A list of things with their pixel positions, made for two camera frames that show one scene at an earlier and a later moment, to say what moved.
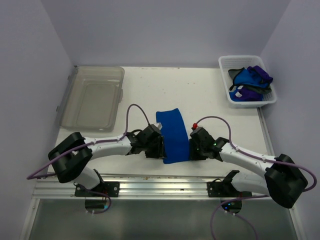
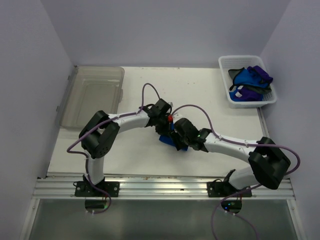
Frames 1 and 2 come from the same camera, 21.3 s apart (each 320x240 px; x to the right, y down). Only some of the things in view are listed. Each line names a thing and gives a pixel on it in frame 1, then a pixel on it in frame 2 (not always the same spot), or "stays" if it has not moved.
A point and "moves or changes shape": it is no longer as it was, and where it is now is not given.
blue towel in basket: (243, 76) stays
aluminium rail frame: (136, 186) stays
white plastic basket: (247, 81) stays
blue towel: (176, 136) moves or changes shape
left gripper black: (159, 151) -> (165, 130)
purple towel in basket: (249, 95) stays
